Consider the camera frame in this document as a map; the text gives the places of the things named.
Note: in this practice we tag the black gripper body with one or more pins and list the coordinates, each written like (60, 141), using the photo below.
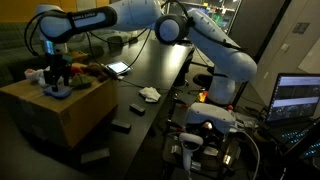
(57, 65)

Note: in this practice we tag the blue sponge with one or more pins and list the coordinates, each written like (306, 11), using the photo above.
(61, 92)

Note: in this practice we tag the red round toy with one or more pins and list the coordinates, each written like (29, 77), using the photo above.
(76, 70)

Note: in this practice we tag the dark green cloth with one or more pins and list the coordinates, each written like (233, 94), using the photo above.
(81, 81)

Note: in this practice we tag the white plastic bag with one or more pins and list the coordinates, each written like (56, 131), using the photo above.
(35, 76)

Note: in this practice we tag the red and black toy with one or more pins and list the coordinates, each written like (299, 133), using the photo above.
(98, 71)

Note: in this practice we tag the black rectangular case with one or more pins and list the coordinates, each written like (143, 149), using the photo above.
(137, 109)
(120, 126)

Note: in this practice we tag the white terry towel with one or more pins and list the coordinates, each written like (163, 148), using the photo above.
(150, 94)

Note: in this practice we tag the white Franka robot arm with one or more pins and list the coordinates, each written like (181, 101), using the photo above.
(230, 56)

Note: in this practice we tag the large cardboard box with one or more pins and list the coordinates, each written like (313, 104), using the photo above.
(50, 113)

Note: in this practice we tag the green plaid sofa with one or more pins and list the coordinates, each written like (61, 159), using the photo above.
(13, 50)

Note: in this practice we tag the white-framed tablet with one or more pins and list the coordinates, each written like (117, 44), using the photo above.
(119, 67)

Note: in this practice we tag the dark flat rectangular block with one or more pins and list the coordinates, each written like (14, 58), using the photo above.
(95, 155)

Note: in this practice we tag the small green yellow toy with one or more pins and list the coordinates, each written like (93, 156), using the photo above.
(201, 96)

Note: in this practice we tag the white VR controller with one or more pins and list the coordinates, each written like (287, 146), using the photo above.
(188, 146)

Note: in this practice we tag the white VR headset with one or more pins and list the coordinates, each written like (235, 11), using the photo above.
(210, 116)

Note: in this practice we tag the small red knob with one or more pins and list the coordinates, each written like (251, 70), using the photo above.
(230, 107)

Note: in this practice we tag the open laptop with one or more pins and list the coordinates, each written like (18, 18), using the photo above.
(293, 100)

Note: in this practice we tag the white wall switch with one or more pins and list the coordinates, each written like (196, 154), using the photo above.
(285, 47)

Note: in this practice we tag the grey wall sign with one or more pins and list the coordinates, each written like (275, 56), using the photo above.
(301, 27)

